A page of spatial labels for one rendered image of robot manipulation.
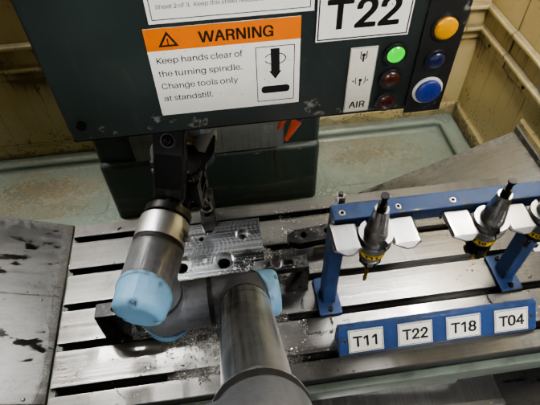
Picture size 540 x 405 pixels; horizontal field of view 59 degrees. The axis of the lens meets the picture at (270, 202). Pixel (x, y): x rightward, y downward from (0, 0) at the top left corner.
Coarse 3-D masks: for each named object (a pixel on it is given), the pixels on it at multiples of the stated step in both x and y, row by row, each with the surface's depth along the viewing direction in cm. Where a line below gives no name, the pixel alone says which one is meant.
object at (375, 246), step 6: (360, 228) 87; (390, 228) 87; (360, 234) 87; (390, 234) 87; (360, 240) 87; (366, 240) 86; (384, 240) 86; (390, 240) 86; (366, 246) 86; (372, 246) 85; (378, 246) 85; (384, 246) 87; (390, 246) 87; (372, 252) 87
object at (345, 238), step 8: (336, 224) 89; (344, 224) 89; (352, 224) 89; (336, 232) 88; (344, 232) 88; (352, 232) 88; (336, 240) 87; (344, 240) 87; (352, 240) 87; (336, 248) 86; (344, 248) 86; (352, 248) 86; (360, 248) 86
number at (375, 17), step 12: (360, 0) 46; (372, 0) 47; (384, 0) 47; (396, 0) 47; (360, 12) 47; (372, 12) 48; (384, 12) 48; (396, 12) 48; (360, 24) 48; (372, 24) 49; (384, 24) 49; (396, 24) 49
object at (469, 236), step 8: (464, 208) 91; (448, 216) 90; (456, 216) 90; (464, 216) 90; (448, 224) 89; (456, 224) 89; (464, 224) 89; (472, 224) 89; (456, 232) 88; (464, 232) 88; (472, 232) 88; (480, 232) 88; (464, 240) 87
